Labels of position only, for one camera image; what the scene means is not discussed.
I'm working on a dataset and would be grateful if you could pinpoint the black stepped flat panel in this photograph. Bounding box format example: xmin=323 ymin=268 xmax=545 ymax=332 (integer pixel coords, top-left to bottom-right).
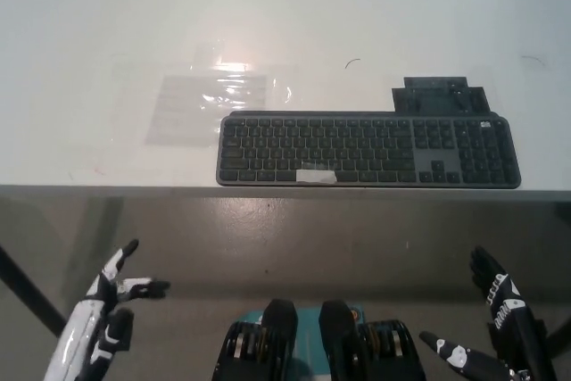
xmin=391 ymin=76 xmax=491 ymax=115

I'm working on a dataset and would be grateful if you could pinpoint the black slanted table leg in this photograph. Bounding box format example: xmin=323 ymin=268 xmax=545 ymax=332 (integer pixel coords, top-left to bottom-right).
xmin=0 ymin=243 xmax=68 ymax=336

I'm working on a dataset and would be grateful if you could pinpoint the black ribbed robot block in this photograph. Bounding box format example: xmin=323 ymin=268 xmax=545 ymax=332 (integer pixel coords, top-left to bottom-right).
xmin=318 ymin=300 xmax=426 ymax=381
xmin=212 ymin=298 xmax=299 ymax=381

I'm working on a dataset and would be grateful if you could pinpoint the clear crinkled plastic film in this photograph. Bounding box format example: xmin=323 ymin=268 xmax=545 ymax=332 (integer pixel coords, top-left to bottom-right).
xmin=189 ymin=40 xmax=301 ymax=111

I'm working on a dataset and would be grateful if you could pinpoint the black ribbed robot right block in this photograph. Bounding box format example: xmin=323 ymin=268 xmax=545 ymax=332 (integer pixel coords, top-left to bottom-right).
xmin=318 ymin=300 xmax=426 ymax=381

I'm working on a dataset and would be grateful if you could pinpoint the clear plastic bag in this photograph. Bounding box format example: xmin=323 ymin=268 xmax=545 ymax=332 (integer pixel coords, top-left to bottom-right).
xmin=144 ymin=73 xmax=269 ymax=148

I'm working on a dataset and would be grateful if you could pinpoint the dark grey wireless keyboard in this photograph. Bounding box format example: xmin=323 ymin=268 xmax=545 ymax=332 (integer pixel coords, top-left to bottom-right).
xmin=215 ymin=109 xmax=523 ymax=189

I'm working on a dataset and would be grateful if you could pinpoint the black ribbed robot left block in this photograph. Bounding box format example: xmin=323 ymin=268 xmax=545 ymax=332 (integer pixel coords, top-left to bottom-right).
xmin=212 ymin=298 xmax=299 ymax=381

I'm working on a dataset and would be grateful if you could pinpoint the white tape strip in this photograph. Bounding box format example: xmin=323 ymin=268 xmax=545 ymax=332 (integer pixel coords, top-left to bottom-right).
xmin=296 ymin=169 xmax=338 ymax=186

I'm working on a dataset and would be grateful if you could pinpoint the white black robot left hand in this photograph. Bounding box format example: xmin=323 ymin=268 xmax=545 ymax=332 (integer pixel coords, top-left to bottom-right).
xmin=42 ymin=239 xmax=171 ymax=381

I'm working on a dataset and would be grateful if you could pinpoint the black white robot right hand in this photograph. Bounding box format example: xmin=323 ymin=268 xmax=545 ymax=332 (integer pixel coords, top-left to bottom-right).
xmin=418 ymin=244 xmax=559 ymax=381

